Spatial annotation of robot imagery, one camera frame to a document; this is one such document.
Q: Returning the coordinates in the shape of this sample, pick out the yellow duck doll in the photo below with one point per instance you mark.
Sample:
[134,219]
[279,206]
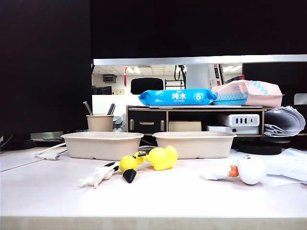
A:
[163,158]

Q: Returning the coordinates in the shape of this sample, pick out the yellow black-eared mouse doll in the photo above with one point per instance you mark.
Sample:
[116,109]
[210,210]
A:
[128,164]

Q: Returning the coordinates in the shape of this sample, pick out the white cat doll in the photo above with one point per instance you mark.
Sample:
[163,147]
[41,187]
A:
[98,176]

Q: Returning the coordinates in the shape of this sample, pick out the white round-head orange-scarf doll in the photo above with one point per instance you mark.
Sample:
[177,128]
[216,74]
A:
[251,170]

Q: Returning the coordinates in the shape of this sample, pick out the beige paper box with stain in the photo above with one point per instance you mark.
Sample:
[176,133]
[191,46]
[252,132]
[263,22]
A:
[103,146]

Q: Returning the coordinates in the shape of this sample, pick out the flat white box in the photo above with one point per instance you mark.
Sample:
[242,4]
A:
[239,130]

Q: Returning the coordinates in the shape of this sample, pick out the black wooden desk shelf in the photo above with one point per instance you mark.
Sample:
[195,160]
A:
[146,123]

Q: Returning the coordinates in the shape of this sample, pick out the blue wet wipes pack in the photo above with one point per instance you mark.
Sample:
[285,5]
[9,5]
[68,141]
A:
[177,97]

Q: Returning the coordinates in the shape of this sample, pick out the black office chair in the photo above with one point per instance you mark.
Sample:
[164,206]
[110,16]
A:
[146,85]

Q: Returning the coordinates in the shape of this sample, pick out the black pen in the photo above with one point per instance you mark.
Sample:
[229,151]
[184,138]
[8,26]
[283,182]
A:
[111,109]

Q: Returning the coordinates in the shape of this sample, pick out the red hanging knot ornament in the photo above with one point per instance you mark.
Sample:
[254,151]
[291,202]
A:
[125,74]

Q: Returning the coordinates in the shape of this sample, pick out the white desk partition panel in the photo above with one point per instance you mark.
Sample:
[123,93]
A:
[103,103]

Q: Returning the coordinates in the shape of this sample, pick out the beige paper cup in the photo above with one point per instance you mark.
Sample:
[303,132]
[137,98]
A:
[99,123]

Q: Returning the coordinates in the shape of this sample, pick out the metal-tipped dark pen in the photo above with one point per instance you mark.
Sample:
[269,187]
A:
[87,108]

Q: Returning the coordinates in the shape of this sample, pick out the white multi-port power strip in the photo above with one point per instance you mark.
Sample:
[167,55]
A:
[242,119]

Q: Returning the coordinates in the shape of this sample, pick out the silver-edged dark overhead panel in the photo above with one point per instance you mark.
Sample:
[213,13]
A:
[192,28]

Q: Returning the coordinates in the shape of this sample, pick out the pink tissue pack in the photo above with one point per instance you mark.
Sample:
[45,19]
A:
[254,92]

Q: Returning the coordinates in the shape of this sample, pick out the silver monitor stand base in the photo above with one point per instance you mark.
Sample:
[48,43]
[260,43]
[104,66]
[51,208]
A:
[45,136]

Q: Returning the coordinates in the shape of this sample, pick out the black round stand base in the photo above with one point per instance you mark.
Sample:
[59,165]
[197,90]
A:
[261,147]

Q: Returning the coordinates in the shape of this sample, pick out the folded newspaper bundle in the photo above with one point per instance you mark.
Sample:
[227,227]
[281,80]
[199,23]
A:
[285,122]

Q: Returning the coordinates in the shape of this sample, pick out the loose white paper sheets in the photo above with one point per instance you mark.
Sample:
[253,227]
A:
[287,163]

